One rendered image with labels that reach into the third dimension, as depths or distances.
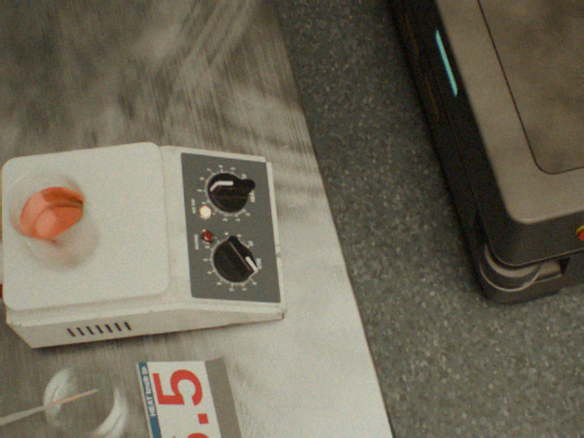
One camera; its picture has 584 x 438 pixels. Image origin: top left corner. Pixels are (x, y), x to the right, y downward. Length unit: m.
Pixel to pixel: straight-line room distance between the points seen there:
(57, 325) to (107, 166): 0.12
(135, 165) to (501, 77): 0.67
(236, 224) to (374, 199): 0.88
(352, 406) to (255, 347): 0.09
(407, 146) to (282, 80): 0.82
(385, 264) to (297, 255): 0.80
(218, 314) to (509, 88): 0.65
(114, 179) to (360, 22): 1.07
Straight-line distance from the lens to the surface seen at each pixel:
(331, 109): 1.85
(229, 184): 0.91
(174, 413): 0.90
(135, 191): 0.90
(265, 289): 0.91
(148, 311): 0.89
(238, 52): 1.04
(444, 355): 1.71
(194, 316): 0.90
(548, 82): 1.47
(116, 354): 0.95
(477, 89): 1.46
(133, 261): 0.88
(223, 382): 0.93
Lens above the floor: 1.65
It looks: 68 degrees down
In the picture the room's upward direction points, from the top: 9 degrees counter-clockwise
